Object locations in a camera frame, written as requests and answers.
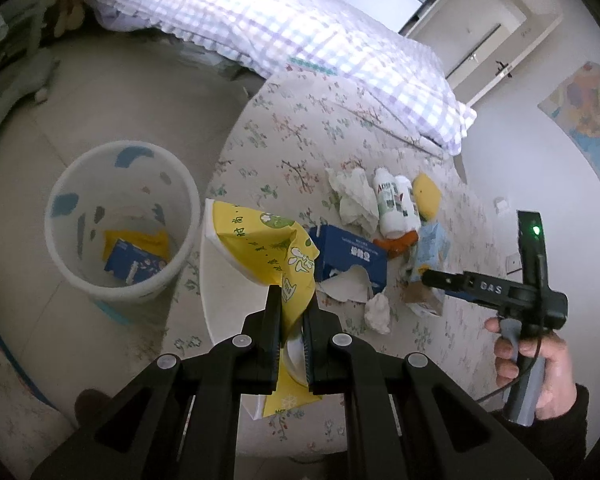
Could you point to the yellow white tissue pack wrapper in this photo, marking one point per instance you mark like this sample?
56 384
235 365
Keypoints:
260 240

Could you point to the white wall socket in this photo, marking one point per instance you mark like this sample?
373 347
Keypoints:
514 264
502 205

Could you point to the white bottle green label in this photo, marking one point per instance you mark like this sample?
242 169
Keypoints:
387 205
410 200

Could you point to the white plastic waste bin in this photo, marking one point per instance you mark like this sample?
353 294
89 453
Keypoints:
80 275

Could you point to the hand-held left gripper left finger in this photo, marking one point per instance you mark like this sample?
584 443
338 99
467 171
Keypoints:
272 330

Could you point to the orange wrapper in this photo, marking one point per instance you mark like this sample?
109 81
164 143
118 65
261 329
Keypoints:
397 245

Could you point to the colourful wall poster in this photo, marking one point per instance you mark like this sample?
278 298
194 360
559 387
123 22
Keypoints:
587 115

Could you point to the yellow sponge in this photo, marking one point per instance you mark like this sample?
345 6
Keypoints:
426 195

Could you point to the purple checked pillow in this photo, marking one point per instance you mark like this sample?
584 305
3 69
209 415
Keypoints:
280 25

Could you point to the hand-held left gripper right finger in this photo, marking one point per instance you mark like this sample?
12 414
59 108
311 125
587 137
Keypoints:
316 355

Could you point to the yellow flat packet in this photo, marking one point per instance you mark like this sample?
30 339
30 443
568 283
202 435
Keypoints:
152 241

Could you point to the brown plush toy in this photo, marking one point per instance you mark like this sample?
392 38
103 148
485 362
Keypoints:
70 5

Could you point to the large crumpled white tissue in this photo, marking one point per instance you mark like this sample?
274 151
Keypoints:
352 195

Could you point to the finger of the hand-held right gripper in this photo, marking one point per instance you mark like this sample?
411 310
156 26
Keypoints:
460 282

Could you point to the small crumpled white tissue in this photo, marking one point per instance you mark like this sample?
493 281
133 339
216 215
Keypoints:
378 312

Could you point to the person's right forearm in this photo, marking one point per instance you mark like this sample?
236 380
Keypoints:
555 445

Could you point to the blue tissue box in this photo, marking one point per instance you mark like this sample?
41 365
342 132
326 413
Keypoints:
350 252

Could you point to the light blue packet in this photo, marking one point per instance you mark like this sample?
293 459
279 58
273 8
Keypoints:
430 247

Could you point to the person's right hand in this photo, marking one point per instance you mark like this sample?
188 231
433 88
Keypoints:
557 375

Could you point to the white door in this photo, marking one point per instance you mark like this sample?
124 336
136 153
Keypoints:
480 20

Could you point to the small blue carton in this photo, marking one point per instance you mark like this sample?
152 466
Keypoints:
130 262

